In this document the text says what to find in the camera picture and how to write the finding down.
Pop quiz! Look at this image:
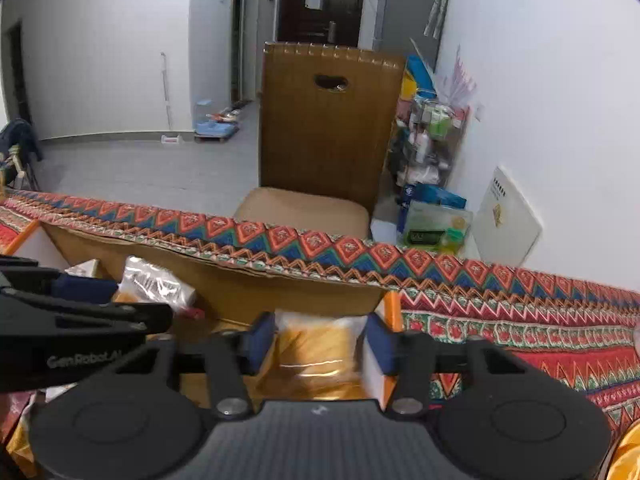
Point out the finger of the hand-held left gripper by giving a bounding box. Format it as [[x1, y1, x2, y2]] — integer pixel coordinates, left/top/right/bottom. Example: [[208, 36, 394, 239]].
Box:
[[0, 256, 118, 305], [0, 289, 174, 338]]

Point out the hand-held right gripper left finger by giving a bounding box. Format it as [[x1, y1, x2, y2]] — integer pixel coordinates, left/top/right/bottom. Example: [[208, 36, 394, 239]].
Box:
[[102, 311, 277, 420]]

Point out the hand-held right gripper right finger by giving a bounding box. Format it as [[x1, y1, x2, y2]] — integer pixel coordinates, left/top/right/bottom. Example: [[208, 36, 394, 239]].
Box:
[[364, 312, 528, 420]]

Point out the translucent yellow snack packet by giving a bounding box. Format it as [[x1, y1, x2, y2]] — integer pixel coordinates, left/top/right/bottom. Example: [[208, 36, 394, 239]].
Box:
[[257, 310, 368, 401]]

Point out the red cardboard box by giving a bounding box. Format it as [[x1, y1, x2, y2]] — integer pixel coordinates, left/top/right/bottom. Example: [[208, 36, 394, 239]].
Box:
[[0, 219, 404, 411]]

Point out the clear orange snack packet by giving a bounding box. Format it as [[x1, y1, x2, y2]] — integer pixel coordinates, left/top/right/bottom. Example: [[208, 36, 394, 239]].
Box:
[[117, 256, 198, 311]]

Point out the red patterned tablecloth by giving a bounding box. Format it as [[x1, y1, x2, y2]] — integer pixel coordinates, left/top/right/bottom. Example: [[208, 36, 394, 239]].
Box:
[[0, 191, 640, 461]]

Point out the green clear package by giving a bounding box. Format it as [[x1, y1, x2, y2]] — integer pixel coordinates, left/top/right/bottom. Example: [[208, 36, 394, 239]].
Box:
[[400, 200, 473, 253]]

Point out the dark blue jacket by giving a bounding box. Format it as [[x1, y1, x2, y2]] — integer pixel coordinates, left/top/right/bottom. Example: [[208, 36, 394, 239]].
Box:
[[0, 119, 43, 191]]

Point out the blue package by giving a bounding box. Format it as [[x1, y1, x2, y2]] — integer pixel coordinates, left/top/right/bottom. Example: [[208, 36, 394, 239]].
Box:
[[400, 182, 468, 211]]

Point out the white square board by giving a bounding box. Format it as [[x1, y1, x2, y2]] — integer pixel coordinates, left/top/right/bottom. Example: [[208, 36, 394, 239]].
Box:
[[472, 165, 543, 267]]

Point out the brown wooden chair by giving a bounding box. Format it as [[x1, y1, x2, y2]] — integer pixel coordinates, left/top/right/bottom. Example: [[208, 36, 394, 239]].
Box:
[[233, 41, 407, 241]]

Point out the blue floor tray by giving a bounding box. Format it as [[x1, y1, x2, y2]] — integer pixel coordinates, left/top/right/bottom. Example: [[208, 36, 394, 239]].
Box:
[[194, 120, 240, 142]]

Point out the white mop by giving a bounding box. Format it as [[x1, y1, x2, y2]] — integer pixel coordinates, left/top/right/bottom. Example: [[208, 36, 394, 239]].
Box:
[[159, 51, 183, 145]]

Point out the yellow foil snack packet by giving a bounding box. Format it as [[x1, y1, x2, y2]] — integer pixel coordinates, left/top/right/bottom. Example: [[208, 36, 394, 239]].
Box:
[[607, 425, 640, 480]]

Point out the interior side door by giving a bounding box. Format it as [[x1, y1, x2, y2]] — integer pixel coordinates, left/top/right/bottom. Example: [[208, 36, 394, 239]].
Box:
[[231, 0, 261, 103]]

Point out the grey refrigerator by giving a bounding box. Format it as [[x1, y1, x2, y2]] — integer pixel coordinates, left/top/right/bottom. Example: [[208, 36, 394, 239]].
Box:
[[372, 0, 451, 66]]

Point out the dark entrance door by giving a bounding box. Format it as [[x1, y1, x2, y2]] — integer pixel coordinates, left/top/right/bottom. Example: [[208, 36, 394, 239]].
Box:
[[276, 0, 368, 48]]

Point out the folded hanging umbrella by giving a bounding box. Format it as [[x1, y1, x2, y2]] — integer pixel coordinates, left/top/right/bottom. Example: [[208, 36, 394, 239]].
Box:
[[424, 0, 453, 40]]

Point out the wire rack with bottles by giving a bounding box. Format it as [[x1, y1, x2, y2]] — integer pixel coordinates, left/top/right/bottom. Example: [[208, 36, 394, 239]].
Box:
[[387, 97, 471, 188]]

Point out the pink wall decoration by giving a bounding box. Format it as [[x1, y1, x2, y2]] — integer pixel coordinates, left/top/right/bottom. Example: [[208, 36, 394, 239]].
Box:
[[440, 45, 477, 106]]

